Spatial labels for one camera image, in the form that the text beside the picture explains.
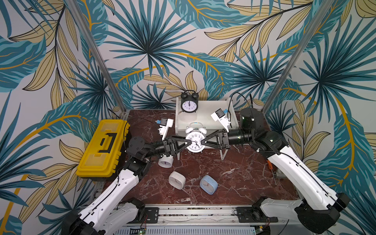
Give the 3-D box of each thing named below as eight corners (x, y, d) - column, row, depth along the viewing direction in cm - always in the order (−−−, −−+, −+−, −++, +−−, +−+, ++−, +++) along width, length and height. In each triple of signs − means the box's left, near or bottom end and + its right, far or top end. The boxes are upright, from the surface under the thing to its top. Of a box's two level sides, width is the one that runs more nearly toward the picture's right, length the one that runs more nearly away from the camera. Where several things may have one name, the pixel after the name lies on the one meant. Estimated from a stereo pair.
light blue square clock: (197, 188, 84) (198, 183, 77) (202, 178, 88) (203, 173, 80) (213, 196, 82) (215, 192, 74) (216, 186, 85) (219, 181, 78)
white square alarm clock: (168, 184, 85) (167, 179, 78) (173, 175, 89) (172, 169, 82) (182, 190, 83) (181, 186, 76) (186, 181, 87) (186, 175, 80)
